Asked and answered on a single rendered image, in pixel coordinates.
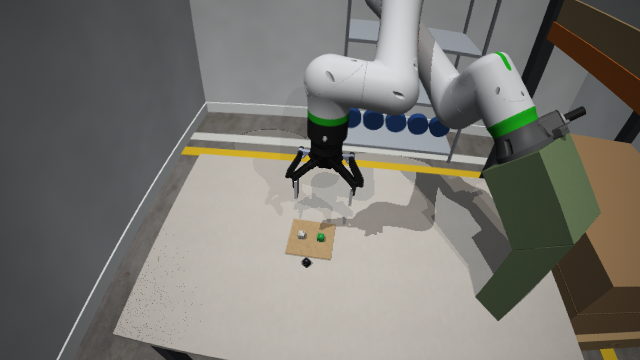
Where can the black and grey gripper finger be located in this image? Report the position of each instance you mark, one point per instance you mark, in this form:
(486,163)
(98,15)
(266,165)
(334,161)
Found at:
(295,175)
(354,181)

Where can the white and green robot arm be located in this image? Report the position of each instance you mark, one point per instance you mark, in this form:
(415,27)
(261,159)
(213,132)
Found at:
(490,87)

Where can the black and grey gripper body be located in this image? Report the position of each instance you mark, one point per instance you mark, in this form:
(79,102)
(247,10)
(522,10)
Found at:
(334,151)

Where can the tan square mat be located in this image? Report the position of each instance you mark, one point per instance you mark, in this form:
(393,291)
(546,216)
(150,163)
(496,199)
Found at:
(309,246)

